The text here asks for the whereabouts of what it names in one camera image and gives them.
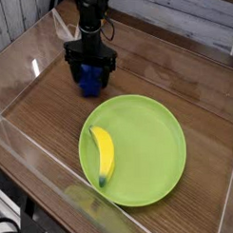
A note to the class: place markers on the blue star-shaped block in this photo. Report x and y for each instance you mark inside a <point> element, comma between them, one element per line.
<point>90,80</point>

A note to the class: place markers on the yellow toy banana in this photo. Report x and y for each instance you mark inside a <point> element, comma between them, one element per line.
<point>106,153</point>

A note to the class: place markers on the black metal bracket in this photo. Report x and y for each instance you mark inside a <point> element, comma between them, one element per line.
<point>34,219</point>

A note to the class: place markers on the clear acrylic tray walls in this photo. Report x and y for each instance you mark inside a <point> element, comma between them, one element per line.
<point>42,113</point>

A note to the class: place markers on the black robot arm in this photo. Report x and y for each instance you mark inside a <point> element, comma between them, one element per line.
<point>92,13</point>

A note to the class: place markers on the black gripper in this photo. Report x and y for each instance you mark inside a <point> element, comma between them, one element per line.
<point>95,54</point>

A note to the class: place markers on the green plate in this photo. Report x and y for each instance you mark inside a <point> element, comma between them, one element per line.
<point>150,150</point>

